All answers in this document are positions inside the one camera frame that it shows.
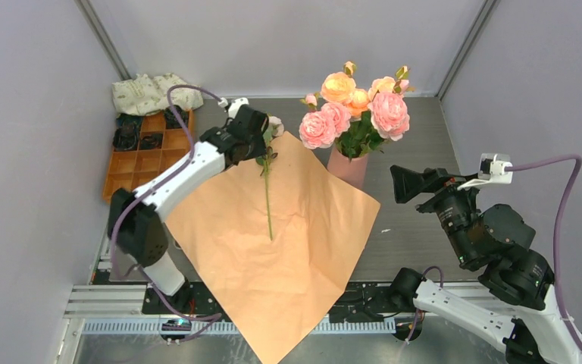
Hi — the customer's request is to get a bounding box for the dark rolled sock top right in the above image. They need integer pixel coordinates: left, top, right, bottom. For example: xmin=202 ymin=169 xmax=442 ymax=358
xmin=164 ymin=105 xmax=189 ymax=130

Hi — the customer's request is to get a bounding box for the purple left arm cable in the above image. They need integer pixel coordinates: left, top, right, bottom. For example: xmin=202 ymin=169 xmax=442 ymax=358
xmin=108 ymin=84 xmax=224 ymax=344

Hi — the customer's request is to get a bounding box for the dark rolled sock top left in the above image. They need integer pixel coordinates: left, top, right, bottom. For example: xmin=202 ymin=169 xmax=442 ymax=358
xmin=115 ymin=113 xmax=143 ymax=128

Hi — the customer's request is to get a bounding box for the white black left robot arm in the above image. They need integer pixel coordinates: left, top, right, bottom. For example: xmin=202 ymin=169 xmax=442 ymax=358
xmin=108 ymin=98 xmax=269 ymax=313

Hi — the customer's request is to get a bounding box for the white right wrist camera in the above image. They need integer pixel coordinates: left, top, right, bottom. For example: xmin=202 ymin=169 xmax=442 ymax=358
xmin=457 ymin=153 xmax=513 ymax=190

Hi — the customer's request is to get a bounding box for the cream printed cloth bag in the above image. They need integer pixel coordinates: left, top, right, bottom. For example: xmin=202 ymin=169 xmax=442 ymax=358
xmin=111 ymin=73 xmax=203 ymax=116

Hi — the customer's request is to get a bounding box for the pale small rose stem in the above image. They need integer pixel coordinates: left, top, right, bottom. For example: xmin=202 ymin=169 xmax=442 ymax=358
xmin=256 ymin=115 xmax=284 ymax=241

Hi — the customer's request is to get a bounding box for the dark rolled sock middle centre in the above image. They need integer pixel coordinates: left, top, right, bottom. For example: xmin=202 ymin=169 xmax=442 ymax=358
xmin=139 ymin=133 xmax=163 ymax=150

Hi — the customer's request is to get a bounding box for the dark rolled sock middle left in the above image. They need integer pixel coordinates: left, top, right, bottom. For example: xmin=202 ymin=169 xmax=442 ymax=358
xmin=112 ymin=124 xmax=139 ymax=152

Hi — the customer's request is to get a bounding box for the peach rose flower stem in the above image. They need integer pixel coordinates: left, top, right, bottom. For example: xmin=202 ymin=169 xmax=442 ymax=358
xmin=320 ymin=61 xmax=396 ymax=119

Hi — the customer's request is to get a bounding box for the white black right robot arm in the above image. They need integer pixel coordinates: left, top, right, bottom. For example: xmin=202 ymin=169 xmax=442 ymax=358
xmin=387 ymin=158 xmax=582 ymax=363

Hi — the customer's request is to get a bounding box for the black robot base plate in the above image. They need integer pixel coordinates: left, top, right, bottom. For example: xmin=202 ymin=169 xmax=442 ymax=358
xmin=166 ymin=281 xmax=415 ymax=323

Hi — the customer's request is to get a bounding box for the aluminium frame rail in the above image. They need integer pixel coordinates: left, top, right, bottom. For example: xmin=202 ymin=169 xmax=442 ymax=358
xmin=62 ymin=206 xmax=521 ymax=335

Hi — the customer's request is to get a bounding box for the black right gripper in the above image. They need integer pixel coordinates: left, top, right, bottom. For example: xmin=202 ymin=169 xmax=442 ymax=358
xmin=386 ymin=162 xmax=482 ymax=262

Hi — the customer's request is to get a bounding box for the orange wooden compartment tray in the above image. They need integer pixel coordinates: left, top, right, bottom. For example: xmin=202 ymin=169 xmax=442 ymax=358
xmin=102 ymin=110 xmax=190 ymax=203

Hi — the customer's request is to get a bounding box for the green orange wrapping paper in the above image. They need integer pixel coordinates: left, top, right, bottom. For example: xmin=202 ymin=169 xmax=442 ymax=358
xmin=166 ymin=133 xmax=380 ymax=363

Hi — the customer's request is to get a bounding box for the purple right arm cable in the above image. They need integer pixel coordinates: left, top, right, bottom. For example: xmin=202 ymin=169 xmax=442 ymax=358
xmin=404 ymin=153 xmax=582 ymax=359

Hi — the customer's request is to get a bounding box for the pink single rose stem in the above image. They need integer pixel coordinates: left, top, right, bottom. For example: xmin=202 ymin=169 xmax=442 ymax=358
xmin=365 ymin=65 xmax=411 ymax=153

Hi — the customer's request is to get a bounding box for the dark rolled sock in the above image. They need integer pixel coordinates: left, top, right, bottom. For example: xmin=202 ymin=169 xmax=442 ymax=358
xmin=115 ymin=113 xmax=143 ymax=128
xmin=112 ymin=124 xmax=139 ymax=152
xmin=139 ymin=133 xmax=163 ymax=150
xmin=164 ymin=105 xmax=189 ymax=130

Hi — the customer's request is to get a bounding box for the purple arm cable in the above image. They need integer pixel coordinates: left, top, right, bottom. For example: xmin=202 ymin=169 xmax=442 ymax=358
xmin=404 ymin=153 xmax=582 ymax=359
xmin=108 ymin=84 xmax=224 ymax=344

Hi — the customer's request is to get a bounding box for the pink cylindrical vase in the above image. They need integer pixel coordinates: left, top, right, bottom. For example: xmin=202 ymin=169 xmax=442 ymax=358
xmin=327 ymin=147 xmax=369 ymax=190

